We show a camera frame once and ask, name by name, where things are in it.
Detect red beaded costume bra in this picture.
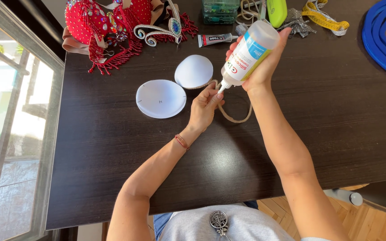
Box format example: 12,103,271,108
62,0,199,75

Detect white glue bottle blue label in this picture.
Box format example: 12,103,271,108
218,20,281,94

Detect grey window frame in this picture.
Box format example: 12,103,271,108
0,0,67,241

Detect silver rhinestone trim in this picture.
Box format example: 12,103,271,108
276,8,317,38

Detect silver pendant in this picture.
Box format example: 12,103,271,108
209,210,233,241

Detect silver jewelled headpiece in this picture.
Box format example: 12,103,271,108
133,0,183,47

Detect beige cord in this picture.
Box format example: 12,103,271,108
186,79,253,124

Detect lime green case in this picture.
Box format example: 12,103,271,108
266,0,288,29

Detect grey shirt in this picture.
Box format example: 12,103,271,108
159,204,332,241

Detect white bra cup with cord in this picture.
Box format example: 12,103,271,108
174,54,214,90

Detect small glue tube red label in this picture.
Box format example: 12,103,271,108
197,32,239,48

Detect green plastic storage box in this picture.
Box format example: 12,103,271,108
201,0,241,25

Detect white bra cup pencil marks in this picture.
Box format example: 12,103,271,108
136,79,187,119

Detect red string bracelet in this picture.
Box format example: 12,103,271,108
174,133,190,151

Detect person's left hand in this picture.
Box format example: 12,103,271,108
187,82,226,134

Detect yellow measuring tape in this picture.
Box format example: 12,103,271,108
301,0,350,36

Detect beige elastic bands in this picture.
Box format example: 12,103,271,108
236,0,267,27

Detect person's right hand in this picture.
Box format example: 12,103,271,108
225,27,293,93

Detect blue foam straps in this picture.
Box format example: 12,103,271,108
361,0,386,84

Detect small clear plastic bag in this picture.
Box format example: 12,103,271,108
235,22,249,36

